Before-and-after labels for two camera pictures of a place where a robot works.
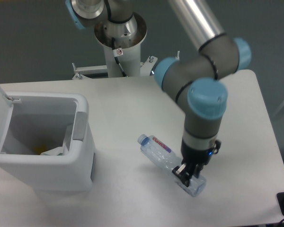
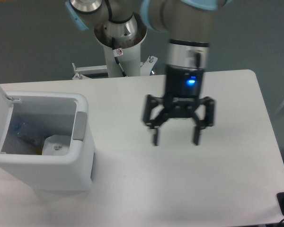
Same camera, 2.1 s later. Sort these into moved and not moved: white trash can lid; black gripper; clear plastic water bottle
Moved: black gripper; clear plastic water bottle
Not moved: white trash can lid
